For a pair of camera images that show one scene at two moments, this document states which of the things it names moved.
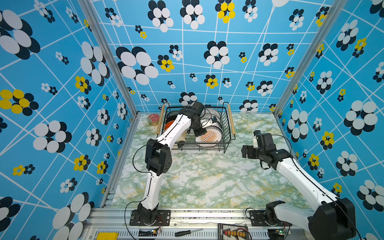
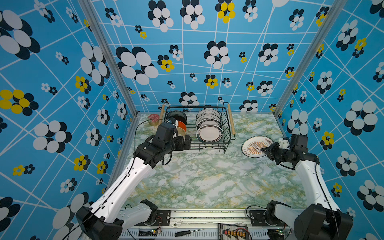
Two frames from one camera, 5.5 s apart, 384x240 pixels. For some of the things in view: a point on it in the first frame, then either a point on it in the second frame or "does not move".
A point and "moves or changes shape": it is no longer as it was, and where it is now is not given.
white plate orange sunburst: x=212 y=139 moves or changes shape
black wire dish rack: x=219 y=133 does not move
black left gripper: x=201 y=132 → x=181 y=145
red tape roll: x=153 y=119 does not move
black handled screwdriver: x=186 y=232 does not move
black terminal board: x=232 y=232 does not move
